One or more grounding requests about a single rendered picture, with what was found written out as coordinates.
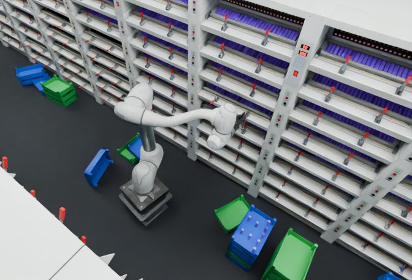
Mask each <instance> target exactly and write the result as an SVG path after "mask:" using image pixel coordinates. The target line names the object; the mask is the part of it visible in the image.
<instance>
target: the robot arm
mask: <svg viewBox="0 0 412 280"><path fill-rule="evenodd" d="M152 103H153V89H152V87H151V86H150V85H148V84H146V83H140V84H138V85H136V86H135V87H133V88H132V89H131V91H130V92H129V94H128V96H127V98H126V100H125V101H124V102H119V103H117V104H116V105H115V109H114V112H115V114H116V115H117V116H118V117H119V118H121V119H123V120H125V121H127V122H130V123H134V124H138V127H139V132H140V138H141V141H142V146H141V148H140V161H139V163H138V164H137V165H136V166H135V167H134V169H133V171H132V183H133V185H130V186H129V187H128V189H129V190H130V191H132V192H133V194H134V195H135V196H136V197H137V198H138V199H139V202H140V203H143V202H144V201H145V200H146V199H147V198H151V199H152V200H154V199H155V196H154V193H155V192H158V191H159V188H158V187H157V186H156V185H155V184H154V180H155V176H156V172H157V170H158V168H159V166H160V163H161V161H162V157H163V149H162V147H161V145H159V144H158V143H156V142H155V135H154V131H153V126H157V127H173V126H177V125H180V124H183V123H187V122H190V121H193V120H196V119H207V120H209V121H210V122H211V124H212V125H213V126H214V129H213V130H212V132H211V135H210V136H209V138H208V140H207V145H208V147H209V148H210V149H212V150H214V151H216V150H219V149H221V148H222V147H223V146H224V145H225V144H226V143H227V142H228V141H229V139H230V138H231V137H232V136H233V135H234V132H235V131H236V130H238V129H241V130H243V127H244V125H245V123H246V117H247V113H246V114H245V112H243V113H242V114H240V115H238V116H237V111H236V108H235V107H234V106H233V105H232V104H229V103H227V104H223V105H222V106H220V108H215V109H213V110H208V109H199V110H193V111H190V112H186V113H182V114H179V115H175V116H170V117H165V116H161V115H158V114H156V113H154V112H152V111H151V109H152ZM243 115H244V116H243ZM241 118H242V119H241ZM238 119H240V121H238ZM237 121H238V122H237ZM241 123H242V125H241V126H240V127H239V125H240V124H241Z"/></svg>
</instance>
